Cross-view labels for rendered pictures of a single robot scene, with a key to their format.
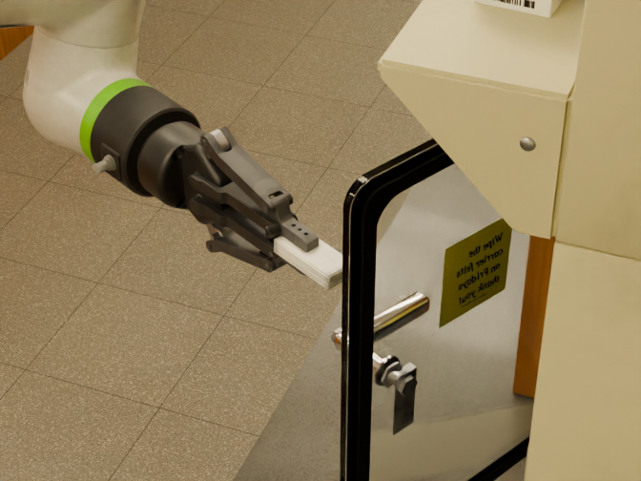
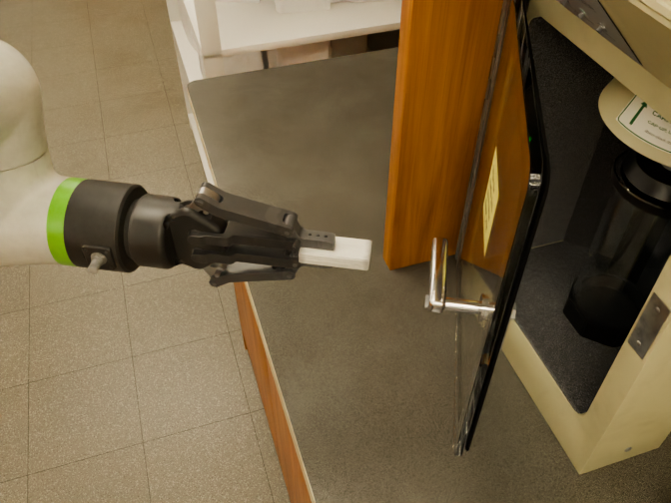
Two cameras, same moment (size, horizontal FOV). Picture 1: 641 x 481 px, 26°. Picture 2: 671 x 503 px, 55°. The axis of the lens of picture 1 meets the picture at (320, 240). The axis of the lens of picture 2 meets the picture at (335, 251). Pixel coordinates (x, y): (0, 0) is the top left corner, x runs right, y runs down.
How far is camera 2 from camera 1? 0.70 m
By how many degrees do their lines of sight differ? 31
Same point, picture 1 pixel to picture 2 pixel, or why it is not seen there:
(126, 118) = (97, 215)
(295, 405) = (283, 354)
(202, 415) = (59, 371)
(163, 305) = not seen: outside the picture
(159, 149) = (148, 227)
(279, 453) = (305, 394)
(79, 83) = (23, 204)
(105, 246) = not seen: outside the picture
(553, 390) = not seen: outside the picture
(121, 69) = (51, 175)
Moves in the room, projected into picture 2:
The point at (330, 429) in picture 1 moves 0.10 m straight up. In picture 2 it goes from (319, 357) to (318, 310)
